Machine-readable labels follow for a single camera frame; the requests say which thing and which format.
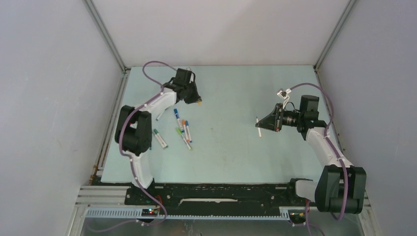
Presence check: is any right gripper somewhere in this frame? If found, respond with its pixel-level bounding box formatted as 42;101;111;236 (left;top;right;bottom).
256;103;303;132

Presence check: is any yellow pen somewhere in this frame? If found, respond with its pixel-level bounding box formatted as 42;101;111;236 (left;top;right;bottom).
256;117;262;138

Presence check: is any large blue marker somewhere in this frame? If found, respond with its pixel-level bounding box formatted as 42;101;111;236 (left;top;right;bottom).
174;109;184;133

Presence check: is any light green pen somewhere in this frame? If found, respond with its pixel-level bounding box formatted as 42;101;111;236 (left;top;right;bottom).
176;128;192;150

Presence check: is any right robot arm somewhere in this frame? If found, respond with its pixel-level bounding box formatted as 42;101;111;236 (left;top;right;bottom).
255;95;366;214

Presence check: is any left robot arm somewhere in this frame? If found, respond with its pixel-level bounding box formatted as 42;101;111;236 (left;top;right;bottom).
115;68;202;205

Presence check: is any orange cap marker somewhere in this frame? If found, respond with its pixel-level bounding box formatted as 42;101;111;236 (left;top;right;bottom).
182;119;190;142

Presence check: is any green cap marker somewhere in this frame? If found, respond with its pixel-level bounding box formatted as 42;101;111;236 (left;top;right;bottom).
153;129;168;149

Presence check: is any right controller board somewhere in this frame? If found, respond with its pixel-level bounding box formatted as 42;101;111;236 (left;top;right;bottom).
290;212;305;220

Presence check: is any controller board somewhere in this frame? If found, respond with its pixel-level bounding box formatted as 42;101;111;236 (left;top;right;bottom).
141;208;159;217
290;212;305;220

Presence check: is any left controller board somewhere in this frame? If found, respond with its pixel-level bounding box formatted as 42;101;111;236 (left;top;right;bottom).
141;208;159;217

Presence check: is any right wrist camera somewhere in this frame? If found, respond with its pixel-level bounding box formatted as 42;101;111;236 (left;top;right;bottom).
277;88;292;109

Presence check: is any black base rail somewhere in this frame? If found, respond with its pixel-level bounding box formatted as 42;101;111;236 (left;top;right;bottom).
124;182;306;216

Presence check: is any white cable duct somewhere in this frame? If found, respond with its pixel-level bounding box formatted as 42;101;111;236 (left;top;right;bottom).
85;207;290;220

